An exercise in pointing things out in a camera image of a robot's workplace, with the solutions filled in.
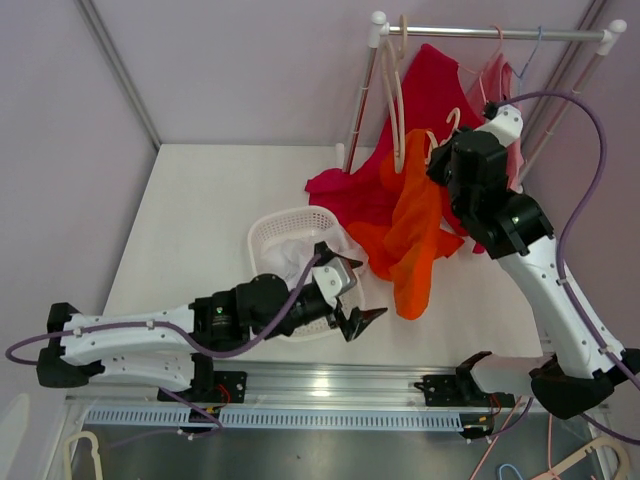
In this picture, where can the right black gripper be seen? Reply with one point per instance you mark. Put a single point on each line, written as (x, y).
(440, 156)

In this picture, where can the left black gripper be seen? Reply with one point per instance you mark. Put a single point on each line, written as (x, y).
(357, 320)

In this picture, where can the white t shirt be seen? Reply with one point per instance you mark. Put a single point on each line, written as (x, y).
(288, 258)

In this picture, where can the orange t shirt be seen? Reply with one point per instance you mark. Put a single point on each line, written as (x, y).
(404, 251)

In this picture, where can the beige hanger of white shirt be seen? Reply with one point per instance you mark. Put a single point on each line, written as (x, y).
(391, 58)

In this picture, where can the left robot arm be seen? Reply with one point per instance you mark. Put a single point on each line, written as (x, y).
(174, 350)

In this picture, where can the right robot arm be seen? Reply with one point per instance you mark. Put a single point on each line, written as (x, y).
(587, 361)

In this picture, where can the magenta t shirt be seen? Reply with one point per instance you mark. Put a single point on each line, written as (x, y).
(432, 99)

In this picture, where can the blue hanger on floor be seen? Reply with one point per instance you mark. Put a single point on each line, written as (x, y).
(508, 471)

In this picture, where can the white perforated plastic basket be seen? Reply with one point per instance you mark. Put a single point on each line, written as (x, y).
(296, 223)

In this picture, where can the metal clothes rack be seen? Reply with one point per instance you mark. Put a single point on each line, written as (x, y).
(380, 28)

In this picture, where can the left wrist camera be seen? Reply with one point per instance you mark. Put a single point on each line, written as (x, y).
(333, 280)

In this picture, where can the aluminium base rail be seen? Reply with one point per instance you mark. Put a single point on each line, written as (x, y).
(290, 396)

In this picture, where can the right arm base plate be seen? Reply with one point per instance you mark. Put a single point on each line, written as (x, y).
(450, 395)

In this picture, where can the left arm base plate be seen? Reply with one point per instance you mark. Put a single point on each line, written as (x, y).
(224, 388)

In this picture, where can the blue wire hanger on rack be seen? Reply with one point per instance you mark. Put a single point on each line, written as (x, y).
(521, 75)

